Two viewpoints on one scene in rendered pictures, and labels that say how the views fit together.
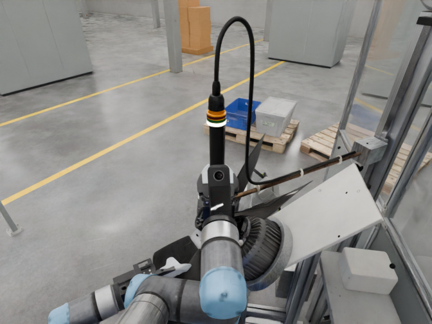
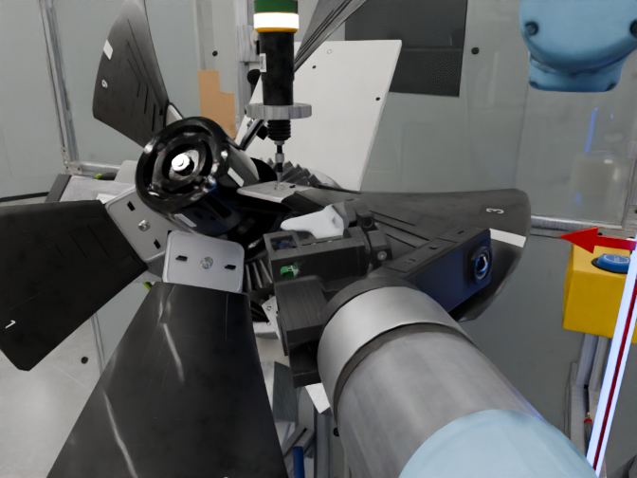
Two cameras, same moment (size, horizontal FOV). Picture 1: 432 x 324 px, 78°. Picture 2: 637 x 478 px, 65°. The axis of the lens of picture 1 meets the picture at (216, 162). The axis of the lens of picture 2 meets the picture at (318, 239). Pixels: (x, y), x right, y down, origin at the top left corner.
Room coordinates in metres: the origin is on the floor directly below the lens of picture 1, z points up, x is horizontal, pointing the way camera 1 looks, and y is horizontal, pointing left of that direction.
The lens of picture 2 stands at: (0.34, 0.50, 1.32)
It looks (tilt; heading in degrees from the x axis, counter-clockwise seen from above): 19 degrees down; 288
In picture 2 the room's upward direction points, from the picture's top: straight up
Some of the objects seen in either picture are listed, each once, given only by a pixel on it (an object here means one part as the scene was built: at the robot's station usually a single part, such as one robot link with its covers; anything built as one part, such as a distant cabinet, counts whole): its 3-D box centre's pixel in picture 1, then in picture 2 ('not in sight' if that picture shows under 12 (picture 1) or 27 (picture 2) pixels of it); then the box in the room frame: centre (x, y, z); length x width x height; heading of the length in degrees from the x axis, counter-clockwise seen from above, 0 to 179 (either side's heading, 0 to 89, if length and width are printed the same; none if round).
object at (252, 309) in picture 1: (265, 312); (284, 464); (0.65, -0.24, 0.56); 0.19 x 0.04 x 0.04; 82
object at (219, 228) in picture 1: (222, 239); not in sight; (0.35, -0.01, 1.46); 0.08 x 0.05 x 0.08; 92
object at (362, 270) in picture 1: (364, 267); not in sight; (0.65, -0.60, 0.92); 0.17 x 0.16 x 0.11; 82
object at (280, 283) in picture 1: (294, 277); not in sight; (0.72, -0.37, 0.73); 0.15 x 0.09 x 0.22; 82
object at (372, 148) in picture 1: (369, 150); (254, 45); (0.83, -0.56, 1.36); 0.10 x 0.07 x 0.09; 117
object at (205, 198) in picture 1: (218, 212); not in sight; (0.43, -0.01, 1.45); 0.12 x 0.08 x 0.09; 2
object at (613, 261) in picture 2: not in sight; (615, 263); (0.16, -0.20, 1.08); 0.04 x 0.04 x 0.02
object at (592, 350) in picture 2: not in sight; (592, 349); (0.15, -0.24, 0.92); 0.03 x 0.03 x 0.12; 82
